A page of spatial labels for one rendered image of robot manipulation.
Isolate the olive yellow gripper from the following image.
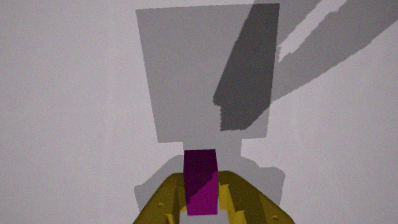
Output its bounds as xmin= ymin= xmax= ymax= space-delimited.
xmin=133 ymin=171 xmax=295 ymax=224

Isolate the magenta rectangular block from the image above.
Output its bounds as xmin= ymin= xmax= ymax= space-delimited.
xmin=183 ymin=149 xmax=218 ymax=216

